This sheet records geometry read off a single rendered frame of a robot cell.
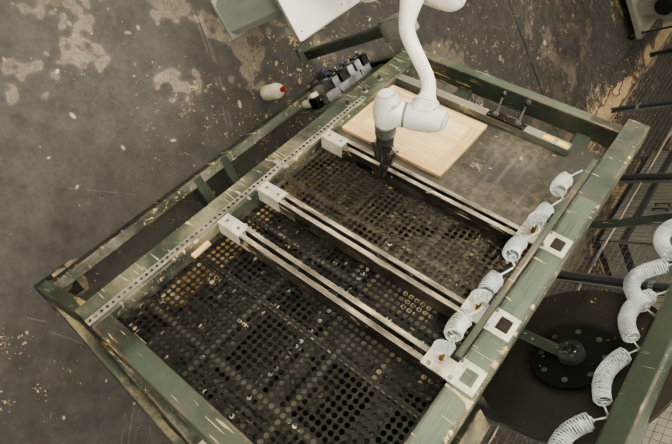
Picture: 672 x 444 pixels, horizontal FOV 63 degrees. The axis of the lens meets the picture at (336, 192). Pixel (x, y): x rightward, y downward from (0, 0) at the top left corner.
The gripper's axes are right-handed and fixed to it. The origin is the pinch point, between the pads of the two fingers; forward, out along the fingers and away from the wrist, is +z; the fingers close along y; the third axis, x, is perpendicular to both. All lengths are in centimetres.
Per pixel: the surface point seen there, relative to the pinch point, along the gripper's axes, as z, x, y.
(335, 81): -1, 37, -58
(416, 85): 4, 65, -26
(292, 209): 1.5, -41.0, -17.1
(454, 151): 6.3, 35.0, 15.5
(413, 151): 6.7, 23.9, 0.1
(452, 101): 4, 65, -4
